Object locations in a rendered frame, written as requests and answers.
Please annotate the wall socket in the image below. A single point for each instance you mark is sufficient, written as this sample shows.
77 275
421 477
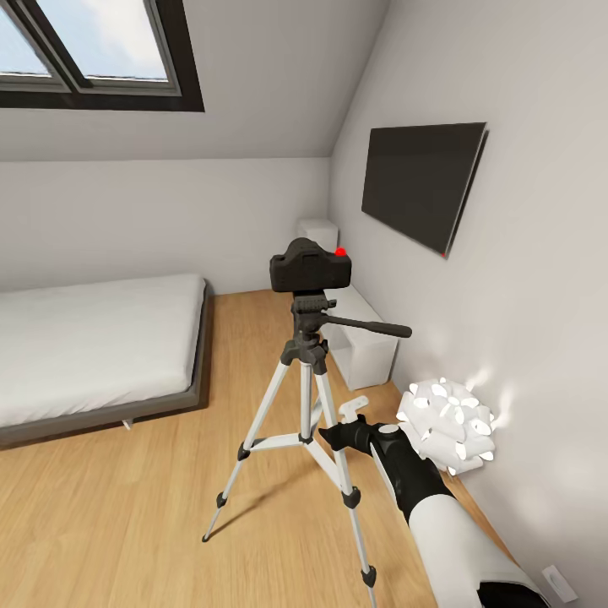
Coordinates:
559 584

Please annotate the fixed window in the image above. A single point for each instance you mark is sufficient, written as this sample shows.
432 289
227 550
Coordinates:
116 55

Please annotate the digital camera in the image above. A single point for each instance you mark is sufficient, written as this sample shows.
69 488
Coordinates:
307 266

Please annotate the camera tripod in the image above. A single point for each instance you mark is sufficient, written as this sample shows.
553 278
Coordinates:
311 350

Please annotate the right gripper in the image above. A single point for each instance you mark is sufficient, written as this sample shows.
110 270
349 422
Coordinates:
343 435

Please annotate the wall mounted tv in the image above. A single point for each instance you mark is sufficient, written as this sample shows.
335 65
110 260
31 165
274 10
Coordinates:
417 177

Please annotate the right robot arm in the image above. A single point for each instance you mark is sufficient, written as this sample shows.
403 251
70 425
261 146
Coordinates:
466 569

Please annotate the bed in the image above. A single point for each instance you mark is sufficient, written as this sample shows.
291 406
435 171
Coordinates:
78 356

